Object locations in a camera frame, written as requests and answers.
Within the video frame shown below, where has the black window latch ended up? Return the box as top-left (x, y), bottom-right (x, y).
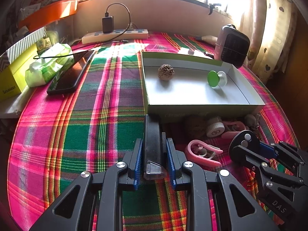
top-left (208, 3), bottom-right (222, 15)

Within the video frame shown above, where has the green and white spool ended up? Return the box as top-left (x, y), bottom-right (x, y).
top-left (207, 70), bottom-right (228, 88)

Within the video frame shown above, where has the beige handled tool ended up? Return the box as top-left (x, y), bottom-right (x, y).
top-left (195, 35), bottom-right (218, 45)

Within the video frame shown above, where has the brown walnut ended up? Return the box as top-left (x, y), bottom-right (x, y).
top-left (185, 115), bottom-right (207, 136)
top-left (158, 64), bottom-right (174, 79)

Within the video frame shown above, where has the small grey heater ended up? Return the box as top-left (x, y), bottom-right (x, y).
top-left (214, 24), bottom-right (251, 69)

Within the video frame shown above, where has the heart print curtain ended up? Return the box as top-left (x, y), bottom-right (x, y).
top-left (241, 0), bottom-right (299, 82)

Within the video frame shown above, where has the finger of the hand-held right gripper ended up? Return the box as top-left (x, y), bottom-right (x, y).
top-left (259, 141), bottom-right (308, 174)
top-left (232, 144), bottom-right (306, 198)

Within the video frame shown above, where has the grey striped box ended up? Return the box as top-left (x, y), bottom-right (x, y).
top-left (0, 26), bottom-right (47, 74)

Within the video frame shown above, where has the yellow-green box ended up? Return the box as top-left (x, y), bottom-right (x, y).
top-left (0, 44), bottom-right (40, 102)

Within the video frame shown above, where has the orange tray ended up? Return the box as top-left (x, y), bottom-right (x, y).
top-left (18, 0), bottom-right (79, 29)

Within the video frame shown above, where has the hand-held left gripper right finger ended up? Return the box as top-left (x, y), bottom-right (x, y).
top-left (166, 138), bottom-right (281, 231)

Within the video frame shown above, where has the plaid tablecloth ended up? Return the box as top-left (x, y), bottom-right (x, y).
top-left (8, 31), bottom-right (306, 231)

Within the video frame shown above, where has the black smartphone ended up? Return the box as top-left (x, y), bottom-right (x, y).
top-left (46, 50), bottom-right (96, 95)

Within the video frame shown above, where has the pink and grey ear hook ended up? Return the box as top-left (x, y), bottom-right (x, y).
top-left (187, 140), bottom-right (224, 167)

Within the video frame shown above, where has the black phone cable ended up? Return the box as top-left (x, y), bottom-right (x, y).
top-left (33, 52), bottom-right (75, 60)

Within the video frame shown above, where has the white round cap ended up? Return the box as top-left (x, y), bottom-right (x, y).
top-left (206, 116), bottom-right (225, 137)

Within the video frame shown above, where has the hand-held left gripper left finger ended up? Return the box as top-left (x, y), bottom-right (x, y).
top-left (29, 138), bottom-right (145, 231)

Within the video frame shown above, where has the black charger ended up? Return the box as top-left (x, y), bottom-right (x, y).
top-left (102, 16), bottom-right (114, 33)

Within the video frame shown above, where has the black bike light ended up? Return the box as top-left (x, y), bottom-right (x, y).
top-left (143, 114), bottom-right (167, 181)

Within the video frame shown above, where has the white power strip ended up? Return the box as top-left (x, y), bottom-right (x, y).
top-left (82, 28), bottom-right (149, 44)

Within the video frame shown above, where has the green wet wipes pack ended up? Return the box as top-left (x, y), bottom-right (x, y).
top-left (25, 43), bottom-right (74, 88)

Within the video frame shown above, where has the green cardboard box tray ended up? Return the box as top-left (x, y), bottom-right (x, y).
top-left (140, 51), bottom-right (266, 123)

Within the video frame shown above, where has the black charger cable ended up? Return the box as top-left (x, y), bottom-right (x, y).
top-left (105, 3), bottom-right (131, 33)

